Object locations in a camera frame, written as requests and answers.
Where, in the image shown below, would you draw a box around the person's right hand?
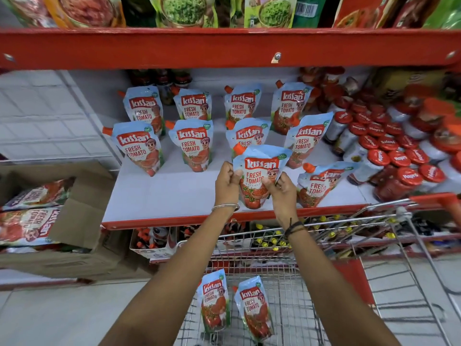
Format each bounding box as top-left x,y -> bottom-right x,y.
261,172 -> 299,224

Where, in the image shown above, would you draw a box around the person's left hand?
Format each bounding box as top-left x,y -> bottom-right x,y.
215,161 -> 245,210

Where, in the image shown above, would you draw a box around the person's right forearm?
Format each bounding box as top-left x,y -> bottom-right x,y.
276,218 -> 402,346

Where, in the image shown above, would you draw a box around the person's left forearm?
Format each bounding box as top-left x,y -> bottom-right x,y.
99,206 -> 240,346

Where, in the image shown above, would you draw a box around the black thread wristband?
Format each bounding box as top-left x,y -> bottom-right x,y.
283,218 -> 307,239

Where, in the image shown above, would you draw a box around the group of yellow-capped dark bottles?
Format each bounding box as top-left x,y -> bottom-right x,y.
249,214 -> 397,253

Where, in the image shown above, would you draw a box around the rows of blue ketchup pouches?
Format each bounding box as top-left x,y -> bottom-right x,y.
102,81 -> 361,209

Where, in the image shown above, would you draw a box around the red-edged white shelf board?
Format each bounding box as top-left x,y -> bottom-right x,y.
102,104 -> 461,232

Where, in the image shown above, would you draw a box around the white carton of orange-capped bottles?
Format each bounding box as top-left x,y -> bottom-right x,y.
128,227 -> 179,260

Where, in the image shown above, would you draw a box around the dark sauce bottle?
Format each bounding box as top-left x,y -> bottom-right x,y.
155,69 -> 175,105
173,69 -> 192,90
129,69 -> 156,87

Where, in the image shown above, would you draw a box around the red metal shelf board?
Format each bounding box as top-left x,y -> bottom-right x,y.
0,27 -> 461,71

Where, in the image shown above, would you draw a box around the group of red-lidded sauce jars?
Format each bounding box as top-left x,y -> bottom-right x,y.
298,66 -> 461,203

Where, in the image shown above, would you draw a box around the brown cardboard box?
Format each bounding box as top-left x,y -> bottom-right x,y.
0,162 -> 153,282

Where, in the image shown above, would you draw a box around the green soup packet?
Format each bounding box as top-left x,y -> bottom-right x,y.
148,0 -> 219,29
244,0 -> 298,29

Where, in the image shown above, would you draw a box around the yellow food package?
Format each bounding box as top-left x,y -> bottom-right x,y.
373,68 -> 449,102

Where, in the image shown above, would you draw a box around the dark green packet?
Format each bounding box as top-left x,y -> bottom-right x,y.
120,0 -> 156,28
292,0 -> 329,28

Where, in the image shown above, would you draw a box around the red soup packet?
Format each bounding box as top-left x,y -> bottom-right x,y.
393,0 -> 444,29
332,0 -> 401,29

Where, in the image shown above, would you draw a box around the orange food packet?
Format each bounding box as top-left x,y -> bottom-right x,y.
42,0 -> 127,29

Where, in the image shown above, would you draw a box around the bright green packet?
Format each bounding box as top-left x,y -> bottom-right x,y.
423,0 -> 461,30

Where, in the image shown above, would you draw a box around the pink food packet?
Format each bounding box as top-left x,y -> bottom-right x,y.
0,0 -> 55,28

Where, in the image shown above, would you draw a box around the metal shopping cart red handle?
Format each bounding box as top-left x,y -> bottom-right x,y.
176,192 -> 461,346

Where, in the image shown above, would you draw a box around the white wire mesh panel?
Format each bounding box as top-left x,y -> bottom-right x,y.
0,70 -> 121,166

